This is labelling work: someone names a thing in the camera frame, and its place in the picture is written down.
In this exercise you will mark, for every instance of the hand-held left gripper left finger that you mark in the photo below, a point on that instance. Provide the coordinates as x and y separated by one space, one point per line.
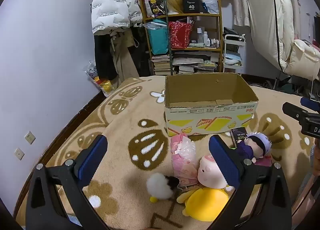
92 161

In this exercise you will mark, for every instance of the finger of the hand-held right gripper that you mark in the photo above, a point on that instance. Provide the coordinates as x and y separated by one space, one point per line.
293 111
311 103

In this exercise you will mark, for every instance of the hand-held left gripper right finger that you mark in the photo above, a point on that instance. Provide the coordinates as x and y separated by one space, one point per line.
225 161

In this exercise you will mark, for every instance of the pink round plush toy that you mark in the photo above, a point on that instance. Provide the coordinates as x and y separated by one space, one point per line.
210 172

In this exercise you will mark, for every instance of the white-haired purple plush doll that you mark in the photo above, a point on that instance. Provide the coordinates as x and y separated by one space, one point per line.
250 145

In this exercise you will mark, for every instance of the cardboard box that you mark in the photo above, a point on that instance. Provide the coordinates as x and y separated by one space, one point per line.
212 120

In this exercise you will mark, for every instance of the yellow plush toy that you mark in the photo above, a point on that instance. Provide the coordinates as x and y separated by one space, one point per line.
207 202

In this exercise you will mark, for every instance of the person's right forearm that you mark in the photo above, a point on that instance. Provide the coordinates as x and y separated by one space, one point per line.
315 162

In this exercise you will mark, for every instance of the black tissue pack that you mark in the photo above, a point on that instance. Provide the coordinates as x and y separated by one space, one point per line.
237 136

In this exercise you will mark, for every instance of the pink tissue pack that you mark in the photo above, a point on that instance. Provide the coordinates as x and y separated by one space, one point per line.
183 165

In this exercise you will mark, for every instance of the cream quilt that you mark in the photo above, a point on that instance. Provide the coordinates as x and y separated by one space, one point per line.
305 59

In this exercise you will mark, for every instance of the beige printed blanket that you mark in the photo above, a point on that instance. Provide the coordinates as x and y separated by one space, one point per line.
125 125

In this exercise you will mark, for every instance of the heap of plastic bags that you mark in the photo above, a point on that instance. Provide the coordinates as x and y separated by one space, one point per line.
98 79

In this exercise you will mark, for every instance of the white trolley cart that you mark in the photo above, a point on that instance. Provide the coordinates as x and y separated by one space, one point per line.
233 38

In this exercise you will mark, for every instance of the pile of books and papers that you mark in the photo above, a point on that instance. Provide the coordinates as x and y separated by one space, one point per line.
195 63

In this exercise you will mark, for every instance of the beige hanging trousers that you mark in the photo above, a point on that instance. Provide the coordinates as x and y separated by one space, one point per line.
125 59

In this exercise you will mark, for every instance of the black hanging coat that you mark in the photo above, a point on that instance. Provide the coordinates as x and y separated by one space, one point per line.
105 54

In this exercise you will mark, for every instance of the row of small bottles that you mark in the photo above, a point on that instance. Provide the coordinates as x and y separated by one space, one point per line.
207 39

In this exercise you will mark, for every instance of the stack of books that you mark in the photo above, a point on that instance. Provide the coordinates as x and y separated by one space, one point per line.
161 64

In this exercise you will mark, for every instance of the green pole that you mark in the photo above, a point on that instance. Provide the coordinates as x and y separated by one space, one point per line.
170 52

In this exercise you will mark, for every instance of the red gift bag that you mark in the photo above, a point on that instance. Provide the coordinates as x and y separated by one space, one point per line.
180 34

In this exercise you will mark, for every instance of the teal bag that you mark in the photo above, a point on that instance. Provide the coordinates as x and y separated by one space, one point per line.
157 39

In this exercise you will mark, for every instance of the wooden shelf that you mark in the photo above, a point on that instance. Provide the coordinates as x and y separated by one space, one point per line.
195 14

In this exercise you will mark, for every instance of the black box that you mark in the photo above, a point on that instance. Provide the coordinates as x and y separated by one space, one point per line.
191 4

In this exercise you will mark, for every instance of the white puffer jacket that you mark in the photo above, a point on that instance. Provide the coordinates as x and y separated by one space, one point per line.
110 7

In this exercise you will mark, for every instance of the blond wig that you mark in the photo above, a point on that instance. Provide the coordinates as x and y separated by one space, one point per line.
175 2

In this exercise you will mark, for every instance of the white wall socket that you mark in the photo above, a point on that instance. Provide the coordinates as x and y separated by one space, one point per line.
19 154
30 137

